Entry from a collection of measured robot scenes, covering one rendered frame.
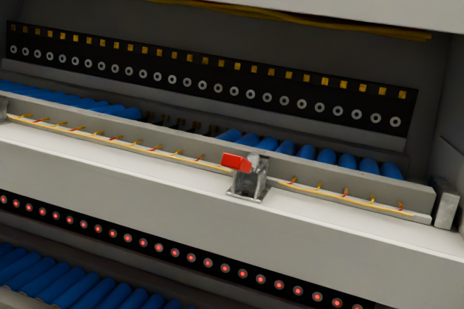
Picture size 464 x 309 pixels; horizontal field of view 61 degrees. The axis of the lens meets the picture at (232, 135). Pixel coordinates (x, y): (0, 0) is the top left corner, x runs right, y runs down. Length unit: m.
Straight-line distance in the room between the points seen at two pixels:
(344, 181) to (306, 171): 0.03
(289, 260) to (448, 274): 0.10
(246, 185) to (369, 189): 0.10
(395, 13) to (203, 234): 0.22
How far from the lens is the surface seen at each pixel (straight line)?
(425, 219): 0.34
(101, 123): 0.39
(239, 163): 0.23
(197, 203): 0.30
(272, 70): 0.46
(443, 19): 0.34
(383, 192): 0.33
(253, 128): 0.45
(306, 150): 0.40
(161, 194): 0.31
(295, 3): 0.34
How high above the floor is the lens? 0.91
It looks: 7 degrees up
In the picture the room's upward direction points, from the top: 14 degrees clockwise
